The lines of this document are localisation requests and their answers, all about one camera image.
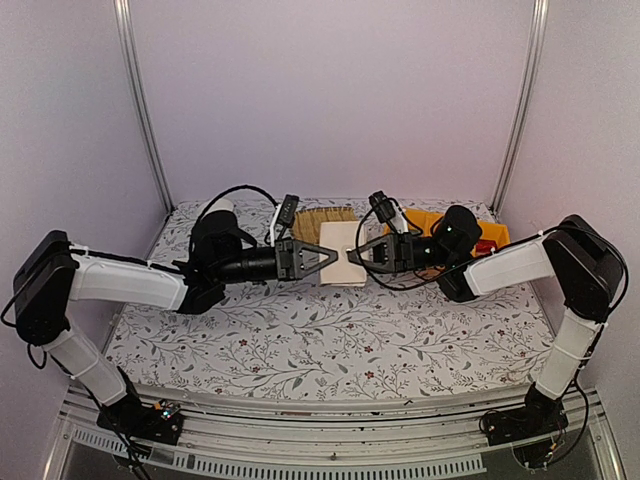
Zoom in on yellow bin right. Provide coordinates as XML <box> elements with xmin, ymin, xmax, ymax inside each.
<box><xmin>472</xmin><ymin>221</ymin><xmax>511</xmax><ymax>257</ymax></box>

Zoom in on floral patterned table mat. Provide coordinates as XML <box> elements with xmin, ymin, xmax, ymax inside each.
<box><xmin>102</xmin><ymin>197</ymin><xmax>561</xmax><ymax>401</ymax></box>

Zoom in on woven bamboo tray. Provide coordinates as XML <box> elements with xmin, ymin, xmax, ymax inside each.
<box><xmin>293</xmin><ymin>206</ymin><xmax>357</xmax><ymax>244</ymax></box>

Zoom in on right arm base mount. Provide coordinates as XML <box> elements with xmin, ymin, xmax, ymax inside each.
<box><xmin>479</xmin><ymin>383</ymin><xmax>569</xmax><ymax>446</ymax></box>

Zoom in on aluminium front rail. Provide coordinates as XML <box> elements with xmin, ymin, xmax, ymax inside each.
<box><xmin>42</xmin><ymin>384</ymin><xmax>626</xmax><ymax>480</ymax></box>

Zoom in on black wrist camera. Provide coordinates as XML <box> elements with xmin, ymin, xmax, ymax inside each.
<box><xmin>368</xmin><ymin>191</ymin><xmax>409</xmax><ymax>234</ymax></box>
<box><xmin>268</xmin><ymin>194</ymin><xmax>299</xmax><ymax>246</ymax></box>

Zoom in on small white bowl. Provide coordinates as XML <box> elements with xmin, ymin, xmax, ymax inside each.
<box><xmin>214</xmin><ymin>198</ymin><xmax>234</xmax><ymax>212</ymax></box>

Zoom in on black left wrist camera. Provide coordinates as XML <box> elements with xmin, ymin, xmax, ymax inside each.
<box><xmin>268</xmin><ymin>194</ymin><xmax>299</xmax><ymax>246</ymax></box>

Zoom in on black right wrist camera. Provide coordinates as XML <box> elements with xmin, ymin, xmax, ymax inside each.
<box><xmin>368</xmin><ymin>191</ymin><xmax>409</xmax><ymax>234</ymax></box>

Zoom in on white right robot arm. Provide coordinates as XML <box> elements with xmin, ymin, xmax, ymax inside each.
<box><xmin>348</xmin><ymin>205</ymin><xmax>630</xmax><ymax>403</ymax></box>

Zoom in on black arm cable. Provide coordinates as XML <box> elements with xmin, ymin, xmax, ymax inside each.
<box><xmin>188</xmin><ymin>184</ymin><xmax>279</xmax><ymax>251</ymax></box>
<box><xmin>355</xmin><ymin>202</ymin><xmax>629</xmax><ymax>331</ymax></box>

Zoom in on aluminium frame post right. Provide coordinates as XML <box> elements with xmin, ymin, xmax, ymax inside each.
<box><xmin>490</xmin><ymin>0</ymin><xmax>550</xmax><ymax>218</ymax></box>

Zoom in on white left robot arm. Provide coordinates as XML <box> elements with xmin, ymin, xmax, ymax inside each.
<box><xmin>8</xmin><ymin>207</ymin><xmax>339</xmax><ymax>407</ymax></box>

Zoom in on aluminium frame post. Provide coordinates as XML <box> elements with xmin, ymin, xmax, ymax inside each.
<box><xmin>490</xmin><ymin>0</ymin><xmax>550</xmax><ymax>218</ymax></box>
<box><xmin>113</xmin><ymin>0</ymin><xmax>175</xmax><ymax>214</ymax></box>

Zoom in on aluminium frame post left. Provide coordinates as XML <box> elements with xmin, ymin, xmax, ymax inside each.
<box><xmin>113</xmin><ymin>0</ymin><xmax>175</xmax><ymax>214</ymax></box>

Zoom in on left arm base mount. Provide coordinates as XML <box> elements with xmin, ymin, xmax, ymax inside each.
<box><xmin>97</xmin><ymin>383</ymin><xmax>185</xmax><ymax>446</ymax></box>

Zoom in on red cards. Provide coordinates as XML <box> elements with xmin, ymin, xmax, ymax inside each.
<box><xmin>475</xmin><ymin>239</ymin><xmax>498</xmax><ymax>256</ymax></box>

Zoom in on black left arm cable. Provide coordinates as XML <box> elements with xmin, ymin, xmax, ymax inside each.
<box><xmin>188</xmin><ymin>184</ymin><xmax>279</xmax><ymax>251</ymax></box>

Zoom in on yellow bin left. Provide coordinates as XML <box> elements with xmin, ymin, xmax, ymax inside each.
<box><xmin>404</xmin><ymin>208</ymin><xmax>443</xmax><ymax>236</ymax></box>

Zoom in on yellow bin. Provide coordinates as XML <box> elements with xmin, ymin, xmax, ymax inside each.
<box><xmin>404</xmin><ymin>208</ymin><xmax>443</xmax><ymax>236</ymax></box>
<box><xmin>472</xmin><ymin>221</ymin><xmax>511</xmax><ymax>257</ymax></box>

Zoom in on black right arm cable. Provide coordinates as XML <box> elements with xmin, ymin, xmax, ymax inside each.
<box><xmin>355</xmin><ymin>202</ymin><xmax>629</xmax><ymax>331</ymax></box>

